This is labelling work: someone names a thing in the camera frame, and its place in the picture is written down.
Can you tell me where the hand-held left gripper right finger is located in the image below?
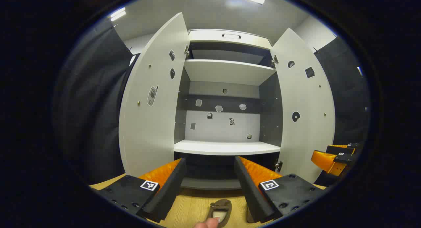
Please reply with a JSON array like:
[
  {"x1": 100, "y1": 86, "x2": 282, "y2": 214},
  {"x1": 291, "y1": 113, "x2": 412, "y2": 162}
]
[{"x1": 234, "y1": 156, "x2": 326, "y2": 224}]

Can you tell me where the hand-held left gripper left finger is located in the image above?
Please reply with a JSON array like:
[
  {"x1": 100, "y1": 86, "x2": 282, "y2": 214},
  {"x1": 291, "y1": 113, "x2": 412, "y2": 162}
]
[{"x1": 92, "y1": 157, "x2": 187, "y2": 223}]

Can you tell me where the white cabinet door black handle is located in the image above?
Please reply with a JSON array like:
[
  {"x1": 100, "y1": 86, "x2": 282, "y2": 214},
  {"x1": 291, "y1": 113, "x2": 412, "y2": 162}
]
[{"x1": 270, "y1": 28, "x2": 336, "y2": 184}]

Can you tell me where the white cabinet door phone sticker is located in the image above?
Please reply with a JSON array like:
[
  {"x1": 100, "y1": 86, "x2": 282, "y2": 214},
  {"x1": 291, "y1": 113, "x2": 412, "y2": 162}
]
[{"x1": 119, "y1": 12, "x2": 190, "y2": 177}]

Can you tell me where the white shoe cabinet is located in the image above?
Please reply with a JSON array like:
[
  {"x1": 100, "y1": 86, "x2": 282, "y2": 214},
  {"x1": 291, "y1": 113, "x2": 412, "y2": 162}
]
[{"x1": 119, "y1": 12, "x2": 336, "y2": 191}]

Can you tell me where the grey cabinet bottom board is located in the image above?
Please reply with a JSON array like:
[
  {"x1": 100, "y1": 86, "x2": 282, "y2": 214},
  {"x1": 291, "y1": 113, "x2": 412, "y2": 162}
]
[{"x1": 181, "y1": 177, "x2": 242, "y2": 190}]

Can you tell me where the white cabinet shelf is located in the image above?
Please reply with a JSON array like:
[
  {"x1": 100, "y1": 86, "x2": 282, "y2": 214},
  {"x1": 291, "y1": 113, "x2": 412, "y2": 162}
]
[
  {"x1": 174, "y1": 139, "x2": 281, "y2": 155},
  {"x1": 184, "y1": 59, "x2": 276, "y2": 86}
]

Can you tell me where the white cabinet drawer front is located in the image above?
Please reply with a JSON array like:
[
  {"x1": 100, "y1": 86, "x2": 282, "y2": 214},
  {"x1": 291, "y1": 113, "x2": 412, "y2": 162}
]
[{"x1": 188, "y1": 29, "x2": 272, "y2": 50}]

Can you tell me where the small ceiling light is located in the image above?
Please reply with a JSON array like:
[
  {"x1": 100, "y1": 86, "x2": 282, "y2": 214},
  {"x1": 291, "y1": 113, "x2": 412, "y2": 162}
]
[{"x1": 110, "y1": 7, "x2": 126, "y2": 22}]

